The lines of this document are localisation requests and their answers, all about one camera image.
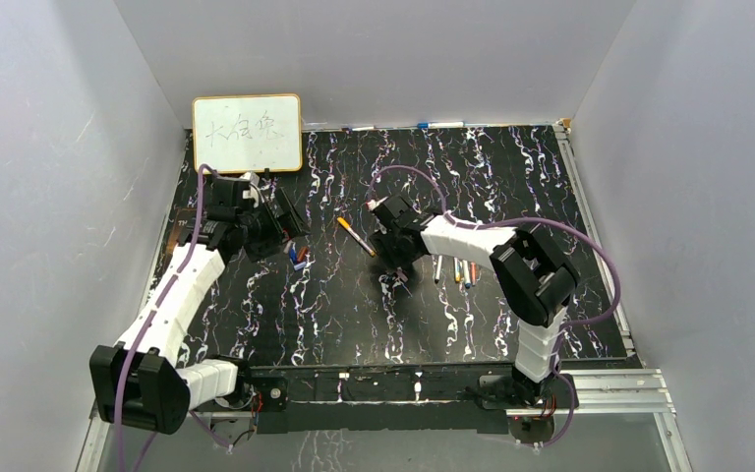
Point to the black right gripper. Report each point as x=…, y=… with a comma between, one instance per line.
x=380, y=239

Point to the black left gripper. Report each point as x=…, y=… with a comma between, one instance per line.
x=261, y=250

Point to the dark blue capped marker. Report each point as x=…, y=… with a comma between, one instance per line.
x=438, y=269

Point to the yellow capped marker pen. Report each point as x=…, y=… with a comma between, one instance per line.
x=356, y=237

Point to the brown capped yellow-end marker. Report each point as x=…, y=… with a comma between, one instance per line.
x=457, y=270

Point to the light blue capped marker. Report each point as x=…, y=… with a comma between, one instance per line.
x=467, y=275

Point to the blue capped whiteboard marker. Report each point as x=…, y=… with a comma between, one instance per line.
x=440, y=125

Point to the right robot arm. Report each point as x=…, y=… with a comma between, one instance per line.
x=536, y=278

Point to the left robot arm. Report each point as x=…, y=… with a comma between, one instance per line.
x=155, y=336

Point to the small framed whiteboard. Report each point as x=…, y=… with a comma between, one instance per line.
x=234, y=134

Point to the dark paperback book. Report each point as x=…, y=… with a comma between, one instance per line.
x=180, y=223

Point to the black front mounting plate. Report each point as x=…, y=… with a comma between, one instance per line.
x=398, y=397

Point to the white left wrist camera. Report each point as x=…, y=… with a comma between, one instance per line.
x=250, y=178

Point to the aluminium front rail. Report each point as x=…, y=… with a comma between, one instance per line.
x=157, y=396

